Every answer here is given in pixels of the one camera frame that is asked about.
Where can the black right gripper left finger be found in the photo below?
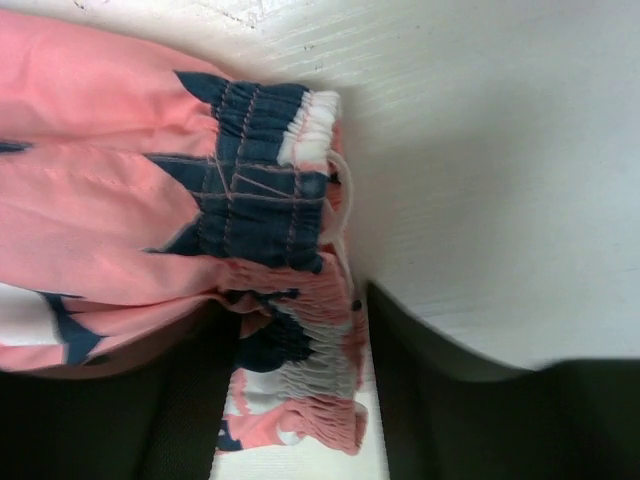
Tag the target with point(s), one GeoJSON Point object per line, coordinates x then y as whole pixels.
{"type": "Point", "coordinates": [158, 421]}

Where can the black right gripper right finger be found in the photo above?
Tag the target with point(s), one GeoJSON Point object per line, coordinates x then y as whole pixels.
{"type": "Point", "coordinates": [448, 412]}

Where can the pink shark print shorts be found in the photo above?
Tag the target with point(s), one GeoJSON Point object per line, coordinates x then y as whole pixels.
{"type": "Point", "coordinates": [138, 183]}

